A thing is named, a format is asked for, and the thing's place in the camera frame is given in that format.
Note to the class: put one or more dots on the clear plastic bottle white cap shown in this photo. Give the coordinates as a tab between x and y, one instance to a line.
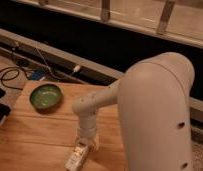
77	157

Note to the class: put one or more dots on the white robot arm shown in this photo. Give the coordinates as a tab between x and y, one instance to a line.
153	106

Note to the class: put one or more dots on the green ceramic bowl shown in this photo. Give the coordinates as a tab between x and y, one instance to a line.
45	96

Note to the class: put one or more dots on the blue power adapter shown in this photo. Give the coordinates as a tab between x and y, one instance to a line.
36	75

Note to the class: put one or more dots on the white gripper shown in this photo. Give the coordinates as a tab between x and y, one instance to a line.
87	136

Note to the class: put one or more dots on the metal window frame rail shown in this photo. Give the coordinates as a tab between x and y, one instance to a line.
175	20

